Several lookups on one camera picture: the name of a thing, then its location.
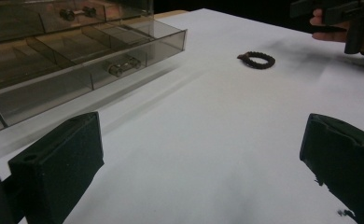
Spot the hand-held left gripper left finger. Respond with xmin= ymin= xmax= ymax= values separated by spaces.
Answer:
xmin=7 ymin=111 xmax=105 ymax=224

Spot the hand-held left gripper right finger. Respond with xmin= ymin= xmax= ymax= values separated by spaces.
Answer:
xmin=299 ymin=113 xmax=364 ymax=224

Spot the small dark dumbbell-shaped item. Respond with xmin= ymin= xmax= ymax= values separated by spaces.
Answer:
xmin=59 ymin=6 xmax=98 ymax=22

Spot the smoky clear acrylic drawer organizer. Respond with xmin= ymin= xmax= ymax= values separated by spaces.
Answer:
xmin=0 ymin=0 xmax=188 ymax=133

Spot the dark braided bracelet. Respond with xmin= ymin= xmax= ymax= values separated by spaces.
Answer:
xmin=236 ymin=50 xmax=276 ymax=70

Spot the small dark clip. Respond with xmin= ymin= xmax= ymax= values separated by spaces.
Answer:
xmin=107 ymin=56 xmax=142 ymax=78

